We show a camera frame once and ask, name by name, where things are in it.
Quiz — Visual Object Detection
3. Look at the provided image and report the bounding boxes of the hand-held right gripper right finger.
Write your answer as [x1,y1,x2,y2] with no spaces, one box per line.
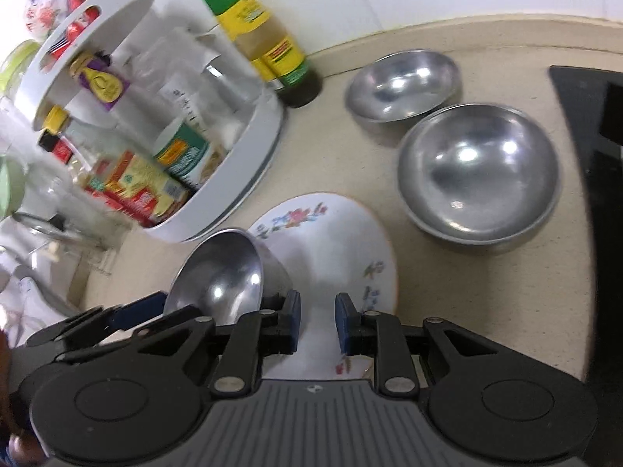
[336,293,497,394]

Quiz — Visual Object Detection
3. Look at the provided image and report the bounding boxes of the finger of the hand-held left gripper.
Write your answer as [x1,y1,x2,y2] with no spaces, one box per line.
[25,323,147,365]
[62,292,169,334]

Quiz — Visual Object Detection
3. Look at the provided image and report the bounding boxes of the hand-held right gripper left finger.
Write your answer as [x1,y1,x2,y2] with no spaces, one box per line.
[131,289,301,395]

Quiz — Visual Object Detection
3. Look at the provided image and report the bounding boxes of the large floral white plate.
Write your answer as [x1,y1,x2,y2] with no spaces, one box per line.
[246,193,400,381]

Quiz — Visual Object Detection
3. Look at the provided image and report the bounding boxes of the small steel bowl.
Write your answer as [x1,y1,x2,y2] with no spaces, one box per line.
[163,228,295,326]
[345,49,463,125]

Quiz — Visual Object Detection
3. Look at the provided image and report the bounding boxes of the large steel bowl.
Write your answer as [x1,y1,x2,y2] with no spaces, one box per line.
[396,103,560,256]

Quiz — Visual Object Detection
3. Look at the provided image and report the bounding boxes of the glass lid with cream knob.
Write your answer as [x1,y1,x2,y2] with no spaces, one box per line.
[10,207,104,264]

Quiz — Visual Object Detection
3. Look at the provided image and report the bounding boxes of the yellow-cap bottle with yellow-red label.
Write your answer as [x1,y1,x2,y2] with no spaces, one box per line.
[44,107,192,225]

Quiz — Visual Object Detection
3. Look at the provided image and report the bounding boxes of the purple-neck bottle with green label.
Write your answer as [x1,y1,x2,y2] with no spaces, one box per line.
[68,53,231,191]

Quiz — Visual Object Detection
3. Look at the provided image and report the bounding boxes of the white rotating condiment rack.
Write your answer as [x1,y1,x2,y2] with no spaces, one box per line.
[12,0,289,245]

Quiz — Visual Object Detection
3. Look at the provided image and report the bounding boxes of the green plastic bowl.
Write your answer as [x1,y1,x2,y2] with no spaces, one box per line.
[0,41,40,219]

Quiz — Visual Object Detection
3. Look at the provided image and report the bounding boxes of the black induction cooktop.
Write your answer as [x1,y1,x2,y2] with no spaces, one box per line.
[549,65,623,386]

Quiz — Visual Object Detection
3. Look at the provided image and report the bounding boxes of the yellow-green label sauce bottle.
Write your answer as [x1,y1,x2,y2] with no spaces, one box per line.
[181,0,324,109]

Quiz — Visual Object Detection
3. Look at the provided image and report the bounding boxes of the red white seasoning packet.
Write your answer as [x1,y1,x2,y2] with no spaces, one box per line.
[22,0,75,40]

